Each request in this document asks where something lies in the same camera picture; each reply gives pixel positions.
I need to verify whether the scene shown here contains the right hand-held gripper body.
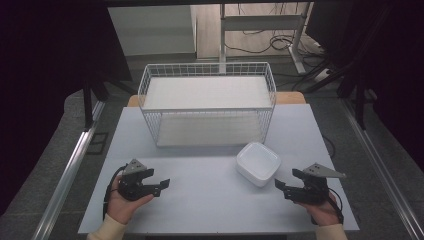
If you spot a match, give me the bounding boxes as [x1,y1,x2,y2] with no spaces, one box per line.
[293,162,347,205]

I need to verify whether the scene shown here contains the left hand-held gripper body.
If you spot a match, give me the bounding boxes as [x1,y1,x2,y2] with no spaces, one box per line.
[117,158,150,202]

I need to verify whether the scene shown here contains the person's right hand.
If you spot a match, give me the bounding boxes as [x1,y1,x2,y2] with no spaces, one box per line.
[295,192,341,227]

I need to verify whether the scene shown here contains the person's left hand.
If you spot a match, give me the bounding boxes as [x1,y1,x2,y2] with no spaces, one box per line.
[106,174,155,225]

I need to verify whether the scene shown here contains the white square dish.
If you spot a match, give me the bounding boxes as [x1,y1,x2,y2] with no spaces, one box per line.
[235,141,282,188]

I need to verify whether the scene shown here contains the wooden table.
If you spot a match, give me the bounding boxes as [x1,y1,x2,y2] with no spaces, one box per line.
[127,91,307,108]

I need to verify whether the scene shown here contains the black metal stand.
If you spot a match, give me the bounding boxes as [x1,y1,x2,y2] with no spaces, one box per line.
[335,59,368,132]
[82,75,112,132]

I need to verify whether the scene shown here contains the white power strip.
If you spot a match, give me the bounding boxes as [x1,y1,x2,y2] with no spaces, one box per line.
[313,67,332,83]

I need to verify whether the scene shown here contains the grey cabinet panel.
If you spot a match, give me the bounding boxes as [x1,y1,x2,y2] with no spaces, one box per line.
[107,4,198,57]

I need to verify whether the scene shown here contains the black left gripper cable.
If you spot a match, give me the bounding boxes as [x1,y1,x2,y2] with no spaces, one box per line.
[102,164,130,221]

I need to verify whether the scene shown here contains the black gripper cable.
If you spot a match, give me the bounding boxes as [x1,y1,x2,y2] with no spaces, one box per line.
[102,164,130,221]
[310,187,345,225]

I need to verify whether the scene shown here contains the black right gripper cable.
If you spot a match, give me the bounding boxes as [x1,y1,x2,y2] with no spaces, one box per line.
[310,187,345,225]

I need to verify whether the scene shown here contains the aluminium rail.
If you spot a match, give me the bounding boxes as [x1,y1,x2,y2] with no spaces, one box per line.
[339,98,424,240]
[30,99,107,240]

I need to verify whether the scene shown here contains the white wire basket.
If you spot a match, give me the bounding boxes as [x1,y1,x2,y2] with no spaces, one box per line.
[137,61,277,148]

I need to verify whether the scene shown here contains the black floor cables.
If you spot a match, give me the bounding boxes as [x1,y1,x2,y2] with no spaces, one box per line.
[223,30,332,69]

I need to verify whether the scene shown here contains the white metal desk frame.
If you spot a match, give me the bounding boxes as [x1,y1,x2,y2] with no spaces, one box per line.
[219,2,314,75]

